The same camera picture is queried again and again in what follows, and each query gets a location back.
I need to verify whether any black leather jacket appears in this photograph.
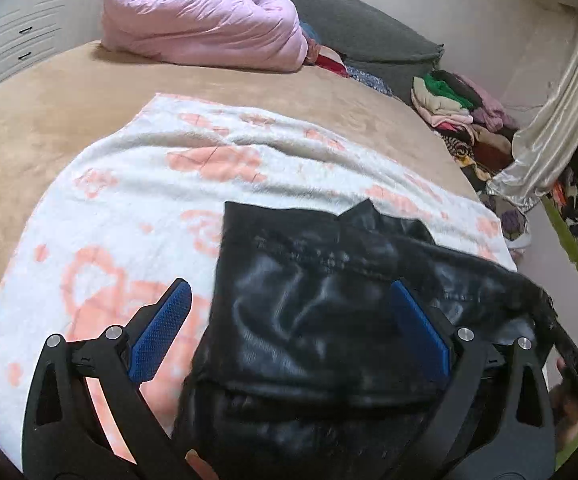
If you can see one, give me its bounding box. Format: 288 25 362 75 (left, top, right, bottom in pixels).
171 198 578 480

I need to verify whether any pile of colourful clothes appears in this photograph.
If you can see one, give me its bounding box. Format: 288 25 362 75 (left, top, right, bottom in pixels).
411 70 532 259

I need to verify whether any person's right hand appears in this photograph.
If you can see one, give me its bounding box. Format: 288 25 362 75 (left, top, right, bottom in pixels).
549 356 578 453

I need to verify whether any person's left hand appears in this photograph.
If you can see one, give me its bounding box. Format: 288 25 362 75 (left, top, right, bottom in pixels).
185 450 219 480

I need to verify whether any white pink patterned blanket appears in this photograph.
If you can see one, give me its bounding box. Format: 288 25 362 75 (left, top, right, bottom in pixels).
0 94 513 463

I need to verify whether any cream satin curtain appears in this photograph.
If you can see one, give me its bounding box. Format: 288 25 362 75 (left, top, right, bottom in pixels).
487 29 578 211

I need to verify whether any red cloth item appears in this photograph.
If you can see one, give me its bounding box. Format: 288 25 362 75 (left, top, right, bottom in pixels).
315 46 350 78

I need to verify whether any dark grey headboard cushion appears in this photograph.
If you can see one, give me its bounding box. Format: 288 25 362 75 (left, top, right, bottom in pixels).
291 0 444 103

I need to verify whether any pink quilted comforter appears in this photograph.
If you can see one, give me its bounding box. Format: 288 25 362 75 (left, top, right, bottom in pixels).
102 0 309 73

